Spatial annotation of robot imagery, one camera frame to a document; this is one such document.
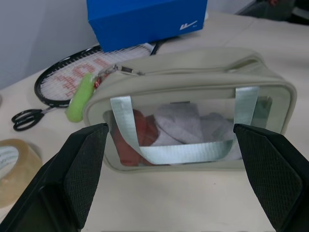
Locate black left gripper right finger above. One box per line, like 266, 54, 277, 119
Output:
233, 123, 309, 232

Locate red cloth item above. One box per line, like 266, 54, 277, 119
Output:
110, 109, 159, 165

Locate brown packing tape roll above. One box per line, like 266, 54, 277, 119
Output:
0, 138, 43, 209

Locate black badminton racket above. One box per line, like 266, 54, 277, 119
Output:
34, 40, 162, 109

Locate beige transparent zip bag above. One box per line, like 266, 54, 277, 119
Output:
83, 47, 297, 173

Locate blue cardboard shoe box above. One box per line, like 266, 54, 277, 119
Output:
86, 0, 208, 53

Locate black handled scissors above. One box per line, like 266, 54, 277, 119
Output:
11, 106, 56, 132

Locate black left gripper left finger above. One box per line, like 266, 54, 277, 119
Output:
0, 123, 110, 232

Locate green plush zipper charm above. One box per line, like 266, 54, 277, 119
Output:
66, 73, 100, 123

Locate white grey cloth item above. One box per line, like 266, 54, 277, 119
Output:
139, 103, 243, 161

